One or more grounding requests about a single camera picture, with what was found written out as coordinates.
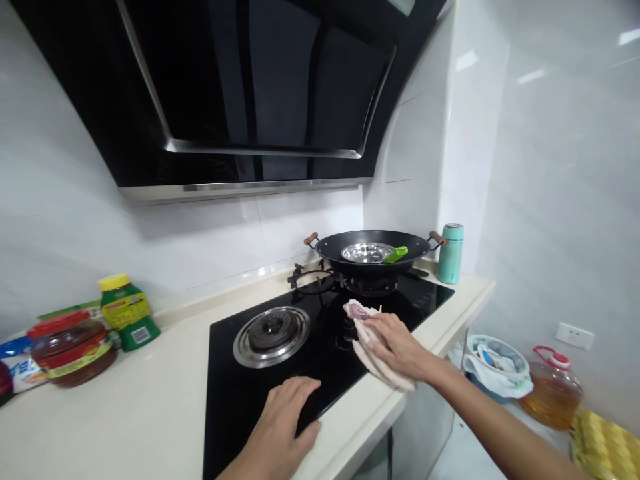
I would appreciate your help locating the person's left fingers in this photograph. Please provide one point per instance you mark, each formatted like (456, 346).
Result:
(300, 386)

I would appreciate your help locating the black iron pan support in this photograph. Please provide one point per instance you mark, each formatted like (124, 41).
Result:
(370, 285)
(310, 280)

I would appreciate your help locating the black range hood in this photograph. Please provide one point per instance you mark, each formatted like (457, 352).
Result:
(250, 75)

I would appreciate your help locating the cooking oil bottle red cap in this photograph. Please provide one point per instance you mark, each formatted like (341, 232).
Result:
(552, 395)

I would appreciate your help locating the dark red container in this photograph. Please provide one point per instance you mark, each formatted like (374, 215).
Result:
(5, 385)

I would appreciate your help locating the white wall socket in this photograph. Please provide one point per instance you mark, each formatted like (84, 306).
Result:
(575, 336)

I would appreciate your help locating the black glass gas stove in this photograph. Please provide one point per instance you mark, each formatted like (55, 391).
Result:
(325, 390)

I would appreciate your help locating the beige cleaning cloth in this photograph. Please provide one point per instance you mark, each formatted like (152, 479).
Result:
(357, 312)

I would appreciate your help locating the black stove knob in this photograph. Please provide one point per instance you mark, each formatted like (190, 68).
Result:
(345, 342)

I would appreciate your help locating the yellow egg tray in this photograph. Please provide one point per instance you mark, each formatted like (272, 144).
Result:
(607, 445)

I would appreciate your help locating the teal thermos bottle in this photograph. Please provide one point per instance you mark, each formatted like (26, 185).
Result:
(450, 255)

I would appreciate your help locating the person's right hand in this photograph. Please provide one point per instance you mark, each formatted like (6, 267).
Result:
(395, 350)

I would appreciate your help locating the round steel stove burner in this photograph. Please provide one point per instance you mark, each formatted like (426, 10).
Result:
(271, 336)

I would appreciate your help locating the person's right fingers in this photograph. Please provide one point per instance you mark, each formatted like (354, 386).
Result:
(376, 340)

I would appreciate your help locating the stainless steel bowl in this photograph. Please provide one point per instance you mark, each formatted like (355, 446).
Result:
(366, 252)

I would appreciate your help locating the blue and white packet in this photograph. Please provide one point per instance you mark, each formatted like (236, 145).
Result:
(17, 367)

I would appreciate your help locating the trash bin with white bag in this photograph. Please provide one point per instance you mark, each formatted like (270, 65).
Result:
(495, 365)

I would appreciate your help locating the yellow lid green label bottle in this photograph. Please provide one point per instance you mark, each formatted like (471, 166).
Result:
(127, 312)

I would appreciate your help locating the person's left hand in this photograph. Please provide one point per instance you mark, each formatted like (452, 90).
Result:
(282, 415)

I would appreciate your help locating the green cardboard box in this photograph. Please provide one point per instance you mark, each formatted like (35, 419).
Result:
(70, 310)

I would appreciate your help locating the person's left thumb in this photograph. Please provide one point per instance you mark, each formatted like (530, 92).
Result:
(311, 432)

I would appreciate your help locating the red lid sauce jar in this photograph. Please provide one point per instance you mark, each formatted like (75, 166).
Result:
(70, 352)

